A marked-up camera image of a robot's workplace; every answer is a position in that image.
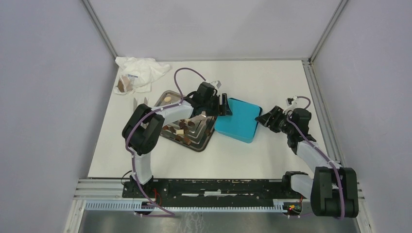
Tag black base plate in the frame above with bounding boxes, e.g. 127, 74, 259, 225
122, 178, 307, 207

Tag steel tray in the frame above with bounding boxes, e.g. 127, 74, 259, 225
154, 90, 218, 153

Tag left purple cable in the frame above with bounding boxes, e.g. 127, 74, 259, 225
124, 67, 208, 218

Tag white crumpled cloth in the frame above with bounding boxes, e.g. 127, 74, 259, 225
115, 57, 171, 93

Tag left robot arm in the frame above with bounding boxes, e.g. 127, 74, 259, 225
121, 82, 232, 198

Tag white cable duct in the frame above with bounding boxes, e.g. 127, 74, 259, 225
84, 200, 286, 213

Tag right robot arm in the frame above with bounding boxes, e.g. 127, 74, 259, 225
255, 106, 359, 219

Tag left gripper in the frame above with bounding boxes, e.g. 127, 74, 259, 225
203, 94, 232, 117

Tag teal box lid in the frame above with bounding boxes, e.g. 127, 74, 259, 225
214, 98, 262, 128

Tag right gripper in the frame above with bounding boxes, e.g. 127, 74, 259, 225
255, 105, 294, 135

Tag plastic bag with chocolate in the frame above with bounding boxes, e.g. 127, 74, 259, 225
113, 74, 138, 95

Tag teal chocolate box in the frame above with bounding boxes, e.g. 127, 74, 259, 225
215, 126, 257, 143

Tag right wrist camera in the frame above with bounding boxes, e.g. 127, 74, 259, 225
286, 96, 298, 108

